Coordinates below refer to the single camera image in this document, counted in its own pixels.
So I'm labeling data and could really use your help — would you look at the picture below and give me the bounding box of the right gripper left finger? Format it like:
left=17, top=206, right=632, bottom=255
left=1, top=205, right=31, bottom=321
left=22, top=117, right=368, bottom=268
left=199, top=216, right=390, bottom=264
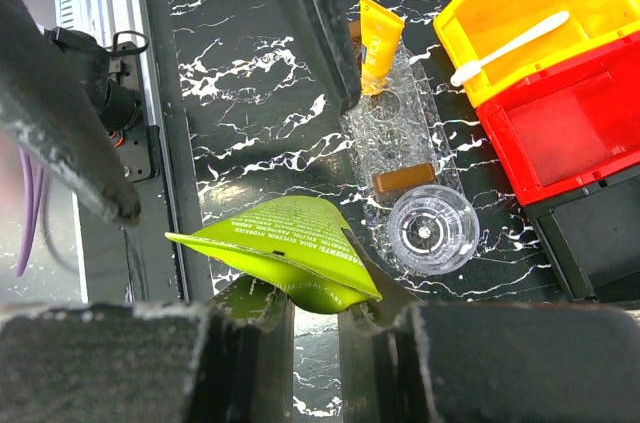
left=1, top=276, right=294, bottom=422

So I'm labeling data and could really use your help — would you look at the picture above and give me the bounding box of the red plastic bin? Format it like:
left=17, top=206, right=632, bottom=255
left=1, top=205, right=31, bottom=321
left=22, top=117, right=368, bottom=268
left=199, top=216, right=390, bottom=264
left=476, top=33, right=639, bottom=206

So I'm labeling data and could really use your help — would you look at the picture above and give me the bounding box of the white toothbrush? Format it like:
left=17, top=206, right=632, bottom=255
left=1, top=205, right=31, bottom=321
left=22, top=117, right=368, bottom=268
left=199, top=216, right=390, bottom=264
left=450, top=10, right=570, bottom=87

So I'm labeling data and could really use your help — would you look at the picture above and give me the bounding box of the black plastic bin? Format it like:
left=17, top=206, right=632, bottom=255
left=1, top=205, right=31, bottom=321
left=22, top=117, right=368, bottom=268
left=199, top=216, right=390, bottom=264
left=525, top=165, right=639, bottom=309

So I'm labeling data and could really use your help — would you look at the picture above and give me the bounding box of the green toothpaste tube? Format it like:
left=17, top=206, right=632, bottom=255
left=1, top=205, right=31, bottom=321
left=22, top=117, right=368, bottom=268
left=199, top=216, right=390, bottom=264
left=165, top=196, right=382, bottom=314

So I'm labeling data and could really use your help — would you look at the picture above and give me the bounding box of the clear acrylic oval tray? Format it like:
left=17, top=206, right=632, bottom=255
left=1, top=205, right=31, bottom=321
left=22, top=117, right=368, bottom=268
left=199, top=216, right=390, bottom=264
left=341, top=46, right=480, bottom=275

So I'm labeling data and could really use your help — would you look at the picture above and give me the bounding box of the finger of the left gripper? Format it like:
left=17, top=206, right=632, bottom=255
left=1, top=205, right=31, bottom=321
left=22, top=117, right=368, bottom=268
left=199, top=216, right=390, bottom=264
left=274, top=0, right=361, bottom=114

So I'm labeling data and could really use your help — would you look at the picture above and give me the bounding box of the orange plastic bin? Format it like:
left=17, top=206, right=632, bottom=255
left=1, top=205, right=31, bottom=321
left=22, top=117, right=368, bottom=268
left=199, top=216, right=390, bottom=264
left=434, top=0, right=639, bottom=107

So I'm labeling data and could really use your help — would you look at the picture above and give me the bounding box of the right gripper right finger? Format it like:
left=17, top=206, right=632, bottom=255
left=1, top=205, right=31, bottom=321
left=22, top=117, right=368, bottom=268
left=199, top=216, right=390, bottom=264
left=338, top=259, right=639, bottom=422

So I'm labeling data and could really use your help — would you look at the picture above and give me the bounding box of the clear acrylic toothbrush holder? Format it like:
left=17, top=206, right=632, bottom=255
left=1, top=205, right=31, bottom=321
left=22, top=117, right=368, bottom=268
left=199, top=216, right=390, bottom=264
left=344, top=42, right=436, bottom=200

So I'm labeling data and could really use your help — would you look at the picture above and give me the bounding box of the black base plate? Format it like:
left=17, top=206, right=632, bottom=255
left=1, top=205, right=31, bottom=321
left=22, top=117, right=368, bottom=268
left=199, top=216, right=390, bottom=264
left=44, top=27, right=166, bottom=304

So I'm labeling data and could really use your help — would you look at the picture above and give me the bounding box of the clear plastic cup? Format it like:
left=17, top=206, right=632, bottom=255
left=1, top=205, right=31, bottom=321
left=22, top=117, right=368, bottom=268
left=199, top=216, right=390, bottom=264
left=387, top=184, right=481, bottom=276

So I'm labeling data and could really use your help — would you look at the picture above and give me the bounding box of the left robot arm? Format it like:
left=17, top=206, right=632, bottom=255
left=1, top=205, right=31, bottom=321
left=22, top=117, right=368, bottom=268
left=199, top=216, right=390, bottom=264
left=1, top=0, right=361, bottom=226

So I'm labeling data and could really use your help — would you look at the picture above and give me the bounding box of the yellow toothpaste tube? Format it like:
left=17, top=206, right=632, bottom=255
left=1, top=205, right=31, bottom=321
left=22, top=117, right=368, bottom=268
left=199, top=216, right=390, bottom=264
left=359, top=0, right=405, bottom=96

